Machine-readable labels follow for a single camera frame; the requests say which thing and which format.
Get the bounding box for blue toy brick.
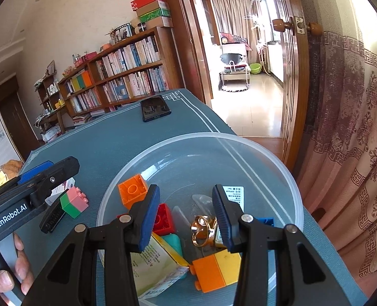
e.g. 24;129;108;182
256;218;274;227

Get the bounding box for red toy brick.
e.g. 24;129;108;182
128;202;175;236

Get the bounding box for gold pearl ring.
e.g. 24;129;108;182
190;214;221;248

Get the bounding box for orange yellow toy block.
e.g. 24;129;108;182
189;249;242;293

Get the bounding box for tall white medicine box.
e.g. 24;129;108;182
223;186;245;211

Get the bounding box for green baby medicine box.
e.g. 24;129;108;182
131;233;189;299

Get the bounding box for orange green toy block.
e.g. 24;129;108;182
118;174;149;210

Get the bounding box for teal toy block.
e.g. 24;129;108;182
162;234;183;256

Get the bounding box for operator left hand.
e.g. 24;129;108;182
0;233;34;305

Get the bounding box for white blue medicine box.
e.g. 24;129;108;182
45;177;75;206

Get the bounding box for black hair clip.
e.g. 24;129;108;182
39;198;65;234

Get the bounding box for wooden desk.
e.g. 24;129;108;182
34;105;67;143

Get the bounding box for green pink toy block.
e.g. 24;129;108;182
59;186;89;219

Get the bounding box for clear plastic bowl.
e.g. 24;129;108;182
96;131;305;306

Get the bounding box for small wooden shelf unit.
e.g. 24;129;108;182
34;70;63;112

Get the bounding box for patterned pink curtain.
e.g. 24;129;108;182
295;30;377;297

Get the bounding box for black smartphone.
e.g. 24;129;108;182
140;95;171;122

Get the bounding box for wooden bookshelf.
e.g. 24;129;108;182
58;27;184;117

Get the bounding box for green plastic basin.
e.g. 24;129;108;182
249;63;262;75

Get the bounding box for stacked gift boxes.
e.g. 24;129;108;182
130;0;173;33

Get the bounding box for wooden door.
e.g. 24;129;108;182
271;0;323;171

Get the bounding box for picture frame on shelf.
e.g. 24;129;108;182
109;23;134;44

